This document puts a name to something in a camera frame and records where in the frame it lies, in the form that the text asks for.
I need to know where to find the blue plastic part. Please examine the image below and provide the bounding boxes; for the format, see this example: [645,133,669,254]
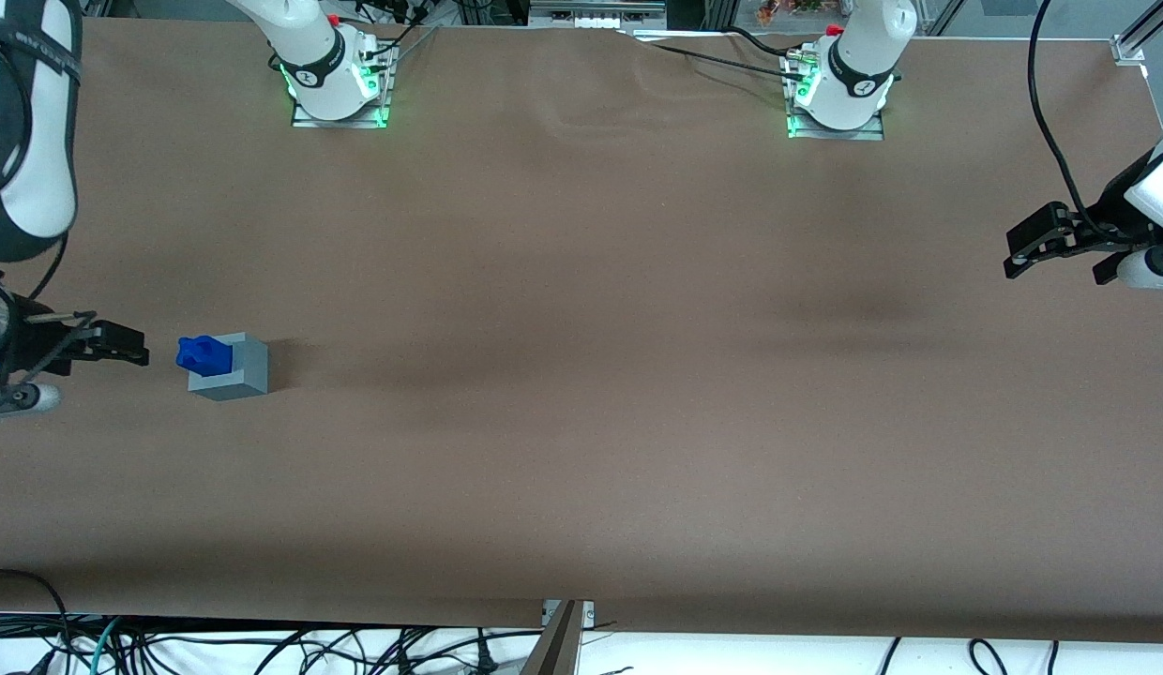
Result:
[176,335,234,378]

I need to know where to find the gray square base block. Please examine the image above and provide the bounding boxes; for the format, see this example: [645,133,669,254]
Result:
[187,333,270,402]

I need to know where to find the orange plastic item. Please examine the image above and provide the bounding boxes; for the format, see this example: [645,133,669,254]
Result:
[758,0,826,24]

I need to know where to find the thick black hanging cable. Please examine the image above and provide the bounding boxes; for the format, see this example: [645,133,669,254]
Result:
[1028,0,1108,240]

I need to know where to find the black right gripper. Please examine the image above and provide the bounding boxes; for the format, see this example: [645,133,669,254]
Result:
[0,299,150,382]

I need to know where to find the thin black base cable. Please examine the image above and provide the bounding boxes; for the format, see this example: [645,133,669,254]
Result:
[619,31,803,74]

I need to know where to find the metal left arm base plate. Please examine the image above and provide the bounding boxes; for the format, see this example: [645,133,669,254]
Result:
[786,56,886,142]

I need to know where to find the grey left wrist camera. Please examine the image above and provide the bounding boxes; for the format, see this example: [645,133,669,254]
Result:
[1116,246,1163,291]

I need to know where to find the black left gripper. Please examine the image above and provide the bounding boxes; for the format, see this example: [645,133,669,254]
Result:
[1004,202,1152,285]

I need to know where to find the black cable with plug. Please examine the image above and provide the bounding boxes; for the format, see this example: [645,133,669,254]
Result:
[455,630,507,675]

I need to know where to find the teal cable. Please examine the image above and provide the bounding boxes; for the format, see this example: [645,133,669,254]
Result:
[89,616,125,675]

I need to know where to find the aluminium frame profile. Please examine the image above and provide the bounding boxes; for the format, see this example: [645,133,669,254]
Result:
[1111,0,1163,65]

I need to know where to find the thick black base cable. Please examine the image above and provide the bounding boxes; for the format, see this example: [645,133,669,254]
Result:
[727,26,812,59]

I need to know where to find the black cables behind base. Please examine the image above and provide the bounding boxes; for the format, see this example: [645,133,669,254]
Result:
[352,0,432,59]

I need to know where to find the grey box with ports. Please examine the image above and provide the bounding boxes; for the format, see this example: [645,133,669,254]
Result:
[528,0,669,31]

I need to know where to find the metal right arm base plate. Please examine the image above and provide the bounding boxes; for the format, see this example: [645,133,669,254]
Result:
[291,42,393,129]

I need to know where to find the brown table mat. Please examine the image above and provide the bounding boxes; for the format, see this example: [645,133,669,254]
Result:
[0,17,1163,643]

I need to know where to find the black looped floor cable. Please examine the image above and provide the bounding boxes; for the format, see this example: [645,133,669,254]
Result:
[0,568,71,675]

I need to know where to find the grey angled beam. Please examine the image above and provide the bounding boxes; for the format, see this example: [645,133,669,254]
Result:
[521,600,584,675]

